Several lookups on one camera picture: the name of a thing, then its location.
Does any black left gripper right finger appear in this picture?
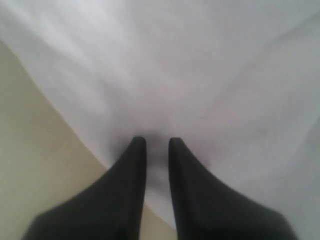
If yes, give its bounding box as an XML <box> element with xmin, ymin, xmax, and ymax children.
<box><xmin>168</xmin><ymin>137</ymin><xmax>297</xmax><ymax>240</ymax></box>

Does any white t-shirt red lettering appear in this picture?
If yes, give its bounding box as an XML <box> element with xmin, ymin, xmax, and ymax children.
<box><xmin>0</xmin><ymin>0</ymin><xmax>320</xmax><ymax>240</ymax></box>

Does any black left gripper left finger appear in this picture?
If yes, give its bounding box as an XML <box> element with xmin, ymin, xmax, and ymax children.
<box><xmin>23</xmin><ymin>137</ymin><xmax>147</xmax><ymax>240</ymax></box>

